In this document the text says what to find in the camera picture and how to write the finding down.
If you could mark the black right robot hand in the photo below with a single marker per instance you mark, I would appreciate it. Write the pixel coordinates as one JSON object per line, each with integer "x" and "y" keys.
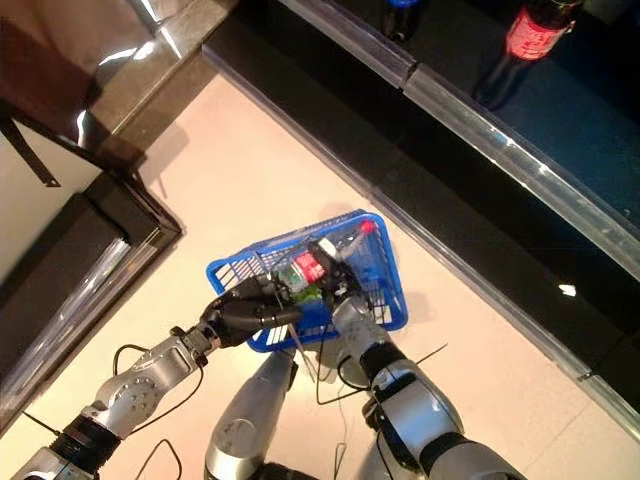
{"x": 340, "y": 280}

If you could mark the black retail shelf unit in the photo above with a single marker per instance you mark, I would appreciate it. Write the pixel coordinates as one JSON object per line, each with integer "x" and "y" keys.
{"x": 475, "y": 165}

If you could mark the water bottle red label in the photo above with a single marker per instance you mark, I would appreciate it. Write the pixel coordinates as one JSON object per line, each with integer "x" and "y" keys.
{"x": 307, "y": 267}

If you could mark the brown polished stone plinth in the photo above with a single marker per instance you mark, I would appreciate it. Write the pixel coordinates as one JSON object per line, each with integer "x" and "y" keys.
{"x": 100, "y": 50}

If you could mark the Pepsi cola bottle blue label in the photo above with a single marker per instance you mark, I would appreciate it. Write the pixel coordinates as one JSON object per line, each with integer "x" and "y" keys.
{"x": 400, "y": 20}

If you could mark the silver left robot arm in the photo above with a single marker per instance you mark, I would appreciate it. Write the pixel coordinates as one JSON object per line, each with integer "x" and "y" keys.
{"x": 140, "y": 380}

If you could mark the small white paper scrap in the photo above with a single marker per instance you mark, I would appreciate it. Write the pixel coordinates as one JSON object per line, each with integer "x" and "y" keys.
{"x": 567, "y": 289}

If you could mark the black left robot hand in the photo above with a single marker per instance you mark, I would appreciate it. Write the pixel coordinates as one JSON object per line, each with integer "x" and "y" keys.
{"x": 250, "y": 310}

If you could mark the small Coca-Cola bottle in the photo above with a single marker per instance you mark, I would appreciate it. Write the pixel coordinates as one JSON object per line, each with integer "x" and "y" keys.
{"x": 535, "y": 30}

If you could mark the clear plastic shelf price rail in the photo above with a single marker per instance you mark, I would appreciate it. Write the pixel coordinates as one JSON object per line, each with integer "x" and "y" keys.
{"x": 525, "y": 165}
{"x": 615, "y": 400}
{"x": 300, "y": 132}
{"x": 360, "y": 41}
{"x": 475, "y": 280}

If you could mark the blue plastic shopping basket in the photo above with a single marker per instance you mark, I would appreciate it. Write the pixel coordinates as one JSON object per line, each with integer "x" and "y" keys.
{"x": 220, "y": 272}

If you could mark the dark brown display cabinet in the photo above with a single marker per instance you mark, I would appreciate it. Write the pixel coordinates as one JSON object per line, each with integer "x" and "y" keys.
{"x": 75, "y": 260}

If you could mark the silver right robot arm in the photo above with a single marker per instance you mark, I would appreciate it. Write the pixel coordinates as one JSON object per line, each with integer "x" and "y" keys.
{"x": 415, "y": 400}

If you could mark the green Sprite soda bottle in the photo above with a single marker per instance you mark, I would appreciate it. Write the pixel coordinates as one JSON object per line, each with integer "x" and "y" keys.
{"x": 305, "y": 296}

